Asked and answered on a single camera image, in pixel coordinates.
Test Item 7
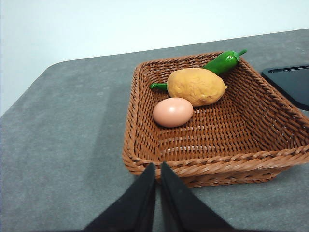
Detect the pale pink egg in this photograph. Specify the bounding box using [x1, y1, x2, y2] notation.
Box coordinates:
[153, 98, 194, 128]

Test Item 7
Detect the brown wicker basket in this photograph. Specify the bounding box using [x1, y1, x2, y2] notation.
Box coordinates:
[122, 50, 309, 189]

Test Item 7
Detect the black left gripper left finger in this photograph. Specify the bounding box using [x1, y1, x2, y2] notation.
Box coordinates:
[82, 162, 157, 232]

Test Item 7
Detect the green chili pepper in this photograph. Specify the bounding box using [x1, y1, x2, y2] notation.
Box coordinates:
[149, 49, 248, 91]

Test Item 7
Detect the black rectangular tray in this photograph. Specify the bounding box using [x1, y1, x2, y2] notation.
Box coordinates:
[262, 64, 309, 111]

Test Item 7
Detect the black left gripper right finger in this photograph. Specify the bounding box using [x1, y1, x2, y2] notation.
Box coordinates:
[159, 161, 234, 232]

